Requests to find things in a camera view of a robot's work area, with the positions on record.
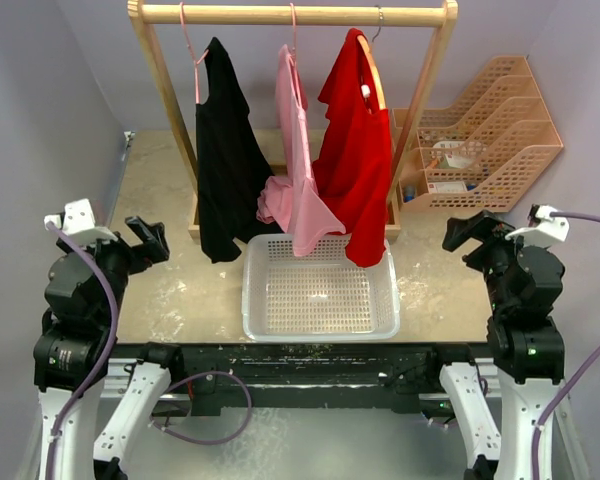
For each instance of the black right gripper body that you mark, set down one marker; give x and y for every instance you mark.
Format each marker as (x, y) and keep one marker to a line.
(495, 252)

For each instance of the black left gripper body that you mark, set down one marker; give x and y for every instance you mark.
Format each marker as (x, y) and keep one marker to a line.
(122, 258)

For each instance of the black t shirt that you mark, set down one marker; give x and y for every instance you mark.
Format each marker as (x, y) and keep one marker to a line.
(232, 171)

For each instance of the pink wire hanger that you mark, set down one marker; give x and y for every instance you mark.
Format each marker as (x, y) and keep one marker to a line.
(294, 31)
(195, 60)

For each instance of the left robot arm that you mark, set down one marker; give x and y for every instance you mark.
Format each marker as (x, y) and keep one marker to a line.
(71, 357)

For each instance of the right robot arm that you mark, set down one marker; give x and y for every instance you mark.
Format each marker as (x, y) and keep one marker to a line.
(523, 280)

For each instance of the red t shirt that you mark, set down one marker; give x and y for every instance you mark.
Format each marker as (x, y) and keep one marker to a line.
(353, 168)

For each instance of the pink t shirt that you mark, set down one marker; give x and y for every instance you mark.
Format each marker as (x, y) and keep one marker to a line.
(292, 200)

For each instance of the wooden hanger with metal hook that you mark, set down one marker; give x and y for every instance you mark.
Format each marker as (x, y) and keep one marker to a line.
(366, 47)

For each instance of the white box with red logo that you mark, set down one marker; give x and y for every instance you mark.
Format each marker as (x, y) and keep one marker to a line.
(447, 187)

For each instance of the peach plastic file organizer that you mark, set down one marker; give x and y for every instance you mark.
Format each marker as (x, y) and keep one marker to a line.
(497, 137)

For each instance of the wooden clothes rack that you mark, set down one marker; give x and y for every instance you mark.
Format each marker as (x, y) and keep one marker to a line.
(442, 20)

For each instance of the white plastic basket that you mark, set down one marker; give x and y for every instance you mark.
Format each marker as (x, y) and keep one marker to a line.
(319, 298)

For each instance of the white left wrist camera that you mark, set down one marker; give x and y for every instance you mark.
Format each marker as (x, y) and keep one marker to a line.
(79, 223)

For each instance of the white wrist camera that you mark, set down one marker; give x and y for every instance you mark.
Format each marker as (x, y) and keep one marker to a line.
(546, 228)
(79, 223)

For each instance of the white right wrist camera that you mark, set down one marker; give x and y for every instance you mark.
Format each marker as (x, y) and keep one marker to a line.
(546, 228)

